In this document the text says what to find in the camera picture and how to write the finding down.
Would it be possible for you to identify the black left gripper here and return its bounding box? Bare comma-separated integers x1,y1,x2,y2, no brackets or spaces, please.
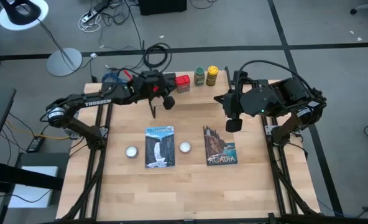
131,70,177,111

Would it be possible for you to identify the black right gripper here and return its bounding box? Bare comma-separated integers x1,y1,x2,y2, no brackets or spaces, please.
214,70,267,133

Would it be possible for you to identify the red smoked paprika tin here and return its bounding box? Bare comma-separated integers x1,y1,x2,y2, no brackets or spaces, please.
175,74,191,94

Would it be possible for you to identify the green lidded herb jar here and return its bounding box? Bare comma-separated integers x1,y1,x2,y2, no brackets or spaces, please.
193,65,206,86

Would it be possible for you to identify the yellow-lid seasoning jar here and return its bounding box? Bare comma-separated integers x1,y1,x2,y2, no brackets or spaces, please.
205,65,220,87

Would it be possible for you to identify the wooden shelf riser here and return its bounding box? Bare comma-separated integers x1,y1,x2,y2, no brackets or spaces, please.
148,66,235,119

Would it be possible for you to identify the Acadia book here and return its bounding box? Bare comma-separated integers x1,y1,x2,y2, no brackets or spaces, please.
203,125,239,167

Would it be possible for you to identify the Yellowstone book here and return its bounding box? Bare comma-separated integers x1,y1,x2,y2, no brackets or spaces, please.
144,125,176,169

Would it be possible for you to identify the centre pink patterned bowl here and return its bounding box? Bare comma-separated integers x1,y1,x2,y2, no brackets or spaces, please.
178,141,193,154

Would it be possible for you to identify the black box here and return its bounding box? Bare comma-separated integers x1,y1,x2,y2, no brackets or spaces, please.
138,0,188,16

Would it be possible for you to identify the white power strip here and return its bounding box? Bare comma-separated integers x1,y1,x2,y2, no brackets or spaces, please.
78,8,103,34

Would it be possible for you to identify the black power adapter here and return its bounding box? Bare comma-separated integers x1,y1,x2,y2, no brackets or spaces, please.
26,136,46,154

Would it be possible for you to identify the black desk leg bar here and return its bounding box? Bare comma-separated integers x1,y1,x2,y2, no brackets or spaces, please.
0,160,65,191

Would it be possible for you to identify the coiled black cable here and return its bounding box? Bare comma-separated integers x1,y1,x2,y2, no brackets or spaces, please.
142,42,173,70

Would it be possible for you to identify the blue cable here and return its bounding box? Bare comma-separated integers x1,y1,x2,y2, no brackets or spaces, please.
101,72,122,85

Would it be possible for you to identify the ring light floor lamp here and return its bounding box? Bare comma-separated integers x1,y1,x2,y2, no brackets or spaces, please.
0,0,83,78

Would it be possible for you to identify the black table frame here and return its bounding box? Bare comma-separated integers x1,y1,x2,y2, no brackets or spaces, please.
58,72,321,224

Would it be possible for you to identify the yellow cable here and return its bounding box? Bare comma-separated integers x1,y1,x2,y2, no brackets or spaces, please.
4,119,71,141

